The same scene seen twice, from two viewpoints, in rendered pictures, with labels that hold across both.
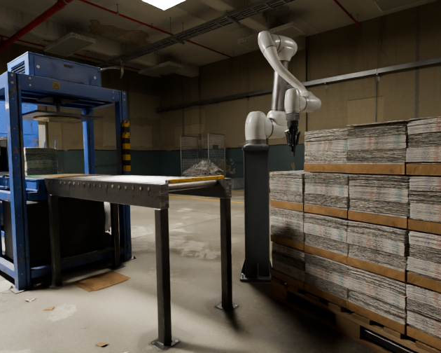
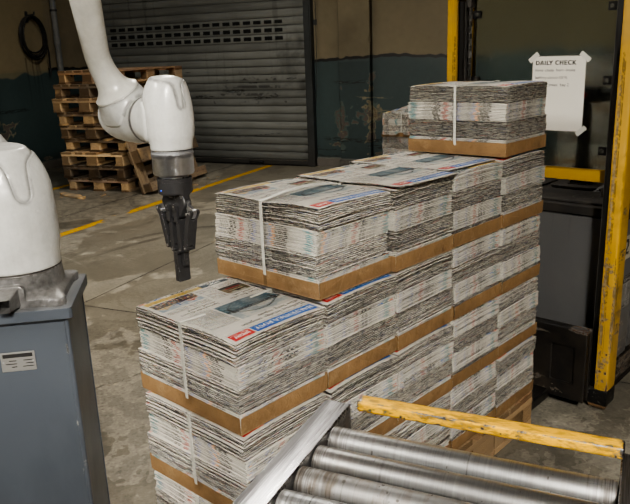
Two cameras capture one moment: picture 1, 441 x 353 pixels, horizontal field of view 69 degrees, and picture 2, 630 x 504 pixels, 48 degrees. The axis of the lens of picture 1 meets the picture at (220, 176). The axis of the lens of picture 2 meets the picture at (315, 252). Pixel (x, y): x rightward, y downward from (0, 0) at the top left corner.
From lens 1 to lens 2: 2.55 m
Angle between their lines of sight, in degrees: 103
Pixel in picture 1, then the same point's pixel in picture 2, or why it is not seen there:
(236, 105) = not seen: outside the picture
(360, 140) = (409, 210)
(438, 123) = (474, 175)
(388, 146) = (437, 213)
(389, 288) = not seen: hidden behind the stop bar
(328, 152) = (359, 243)
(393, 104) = not seen: outside the picture
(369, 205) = (421, 311)
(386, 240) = (439, 349)
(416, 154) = (461, 218)
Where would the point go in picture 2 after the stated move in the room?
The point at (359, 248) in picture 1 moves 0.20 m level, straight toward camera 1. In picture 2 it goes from (409, 387) to (480, 389)
